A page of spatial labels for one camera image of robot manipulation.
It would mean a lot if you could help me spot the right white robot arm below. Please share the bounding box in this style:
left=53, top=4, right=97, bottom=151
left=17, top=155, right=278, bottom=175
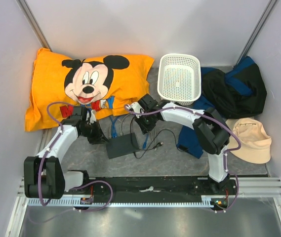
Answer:
left=129, top=94, right=230, bottom=195

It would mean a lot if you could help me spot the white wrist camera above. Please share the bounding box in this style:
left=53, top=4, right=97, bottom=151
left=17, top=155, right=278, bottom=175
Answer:
left=124, top=102, right=145, bottom=119
left=86, top=109, right=97, bottom=124

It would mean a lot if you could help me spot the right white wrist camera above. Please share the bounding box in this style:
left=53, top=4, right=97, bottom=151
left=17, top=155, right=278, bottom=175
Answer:
left=124, top=102, right=145, bottom=119

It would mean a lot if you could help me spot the orange Mickey Mouse pillow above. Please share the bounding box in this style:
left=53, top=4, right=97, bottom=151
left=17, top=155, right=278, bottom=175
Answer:
left=25, top=48, right=154, bottom=132

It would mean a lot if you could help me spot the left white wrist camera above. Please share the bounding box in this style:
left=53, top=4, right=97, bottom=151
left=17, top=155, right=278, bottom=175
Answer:
left=86, top=109, right=97, bottom=124

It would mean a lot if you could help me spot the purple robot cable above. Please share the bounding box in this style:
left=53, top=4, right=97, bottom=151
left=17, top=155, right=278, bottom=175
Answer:
left=124, top=104, right=242, bottom=214
left=28, top=100, right=114, bottom=224

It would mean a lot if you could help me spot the white perforated plastic basket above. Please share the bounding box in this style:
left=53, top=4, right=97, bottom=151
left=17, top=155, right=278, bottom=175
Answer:
left=157, top=53, right=201, bottom=106

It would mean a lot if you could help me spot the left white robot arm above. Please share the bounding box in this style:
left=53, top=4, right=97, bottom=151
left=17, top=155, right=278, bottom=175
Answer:
left=24, top=106, right=108, bottom=199

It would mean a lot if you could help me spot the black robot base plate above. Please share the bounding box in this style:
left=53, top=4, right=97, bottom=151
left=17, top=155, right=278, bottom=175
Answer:
left=62, top=175, right=237, bottom=205

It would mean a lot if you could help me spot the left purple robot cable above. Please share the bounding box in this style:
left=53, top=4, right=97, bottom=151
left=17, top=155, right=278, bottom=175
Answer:
left=28, top=100, right=114, bottom=224

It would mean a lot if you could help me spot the white slotted cable duct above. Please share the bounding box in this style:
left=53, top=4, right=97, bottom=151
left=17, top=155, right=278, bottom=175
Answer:
left=28, top=195, right=230, bottom=207

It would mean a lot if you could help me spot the beige bucket hat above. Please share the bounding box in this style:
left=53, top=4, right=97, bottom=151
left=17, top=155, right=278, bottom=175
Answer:
left=226, top=118, right=272, bottom=164

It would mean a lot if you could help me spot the dark grey network switch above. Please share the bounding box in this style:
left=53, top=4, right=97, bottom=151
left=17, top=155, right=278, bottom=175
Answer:
left=106, top=133, right=140, bottom=159

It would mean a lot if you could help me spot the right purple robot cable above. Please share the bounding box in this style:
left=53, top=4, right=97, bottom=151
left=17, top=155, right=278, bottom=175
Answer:
left=124, top=104, right=242, bottom=214

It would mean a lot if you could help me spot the black power cord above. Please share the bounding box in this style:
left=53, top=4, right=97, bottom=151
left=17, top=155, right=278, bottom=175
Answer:
left=129, top=116, right=180, bottom=160

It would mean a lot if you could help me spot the blue and black garment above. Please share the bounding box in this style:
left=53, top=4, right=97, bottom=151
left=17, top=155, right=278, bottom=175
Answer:
left=176, top=56, right=268, bottom=159

